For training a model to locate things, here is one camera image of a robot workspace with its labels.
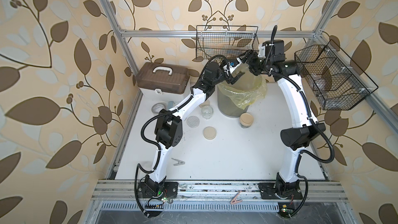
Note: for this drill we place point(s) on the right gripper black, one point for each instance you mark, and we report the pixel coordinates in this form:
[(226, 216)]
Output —
[(250, 62)]

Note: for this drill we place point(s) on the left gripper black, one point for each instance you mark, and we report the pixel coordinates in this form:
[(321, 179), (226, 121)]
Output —
[(228, 79)]

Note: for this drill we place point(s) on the beige jar lid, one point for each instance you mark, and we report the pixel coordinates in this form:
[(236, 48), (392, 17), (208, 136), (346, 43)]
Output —
[(209, 133), (206, 103)]

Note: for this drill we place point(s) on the jar with beige lid back-left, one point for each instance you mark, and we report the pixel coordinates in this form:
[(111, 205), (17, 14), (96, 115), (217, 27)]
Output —
[(207, 111)]

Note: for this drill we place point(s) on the jar with beige lid back-right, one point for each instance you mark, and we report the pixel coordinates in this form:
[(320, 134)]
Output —
[(246, 120)]

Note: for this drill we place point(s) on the patterned white jar lid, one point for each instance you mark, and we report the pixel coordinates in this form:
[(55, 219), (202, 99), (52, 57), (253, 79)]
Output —
[(193, 121)]

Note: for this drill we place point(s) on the jar with beige lid front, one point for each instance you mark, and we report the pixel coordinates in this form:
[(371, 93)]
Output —
[(243, 74)]

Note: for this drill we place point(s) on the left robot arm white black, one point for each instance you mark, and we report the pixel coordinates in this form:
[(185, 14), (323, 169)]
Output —
[(165, 130)]

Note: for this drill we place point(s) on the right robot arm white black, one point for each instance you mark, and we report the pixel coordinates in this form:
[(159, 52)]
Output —
[(271, 60)]

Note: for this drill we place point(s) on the yellow trash bag liner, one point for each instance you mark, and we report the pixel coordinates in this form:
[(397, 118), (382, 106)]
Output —
[(244, 95)]

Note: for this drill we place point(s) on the mesh trash bin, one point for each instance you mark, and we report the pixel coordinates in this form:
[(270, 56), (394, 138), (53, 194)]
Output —
[(228, 109)]

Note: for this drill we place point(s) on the brown lidded storage box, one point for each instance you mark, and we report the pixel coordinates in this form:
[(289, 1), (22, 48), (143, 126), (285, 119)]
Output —
[(163, 82)]

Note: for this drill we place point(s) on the tape roll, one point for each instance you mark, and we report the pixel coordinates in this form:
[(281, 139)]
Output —
[(156, 108)]

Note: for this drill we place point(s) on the grey clip on table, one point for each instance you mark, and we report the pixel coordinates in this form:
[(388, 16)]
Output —
[(178, 162)]

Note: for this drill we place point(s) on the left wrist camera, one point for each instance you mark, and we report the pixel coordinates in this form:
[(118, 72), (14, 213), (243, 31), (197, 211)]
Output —
[(234, 63)]

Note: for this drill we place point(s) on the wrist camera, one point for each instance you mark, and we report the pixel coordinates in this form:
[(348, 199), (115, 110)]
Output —
[(262, 53), (234, 63)]

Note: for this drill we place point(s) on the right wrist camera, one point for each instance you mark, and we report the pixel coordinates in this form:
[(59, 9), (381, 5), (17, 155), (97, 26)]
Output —
[(262, 53)]

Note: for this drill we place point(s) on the back wire basket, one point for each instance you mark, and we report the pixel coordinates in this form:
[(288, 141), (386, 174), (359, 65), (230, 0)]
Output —
[(229, 41)]

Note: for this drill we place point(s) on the wire basket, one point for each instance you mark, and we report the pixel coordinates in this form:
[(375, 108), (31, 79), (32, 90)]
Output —
[(229, 41), (336, 80)]

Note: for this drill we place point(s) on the right wire basket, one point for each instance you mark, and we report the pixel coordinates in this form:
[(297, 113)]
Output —
[(336, 80)]

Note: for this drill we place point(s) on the pink clip on rail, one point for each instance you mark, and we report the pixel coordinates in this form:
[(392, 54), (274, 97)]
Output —
[(235, 199)]

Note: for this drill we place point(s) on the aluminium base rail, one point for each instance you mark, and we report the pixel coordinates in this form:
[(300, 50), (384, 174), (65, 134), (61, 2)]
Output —
[(212, 196)]

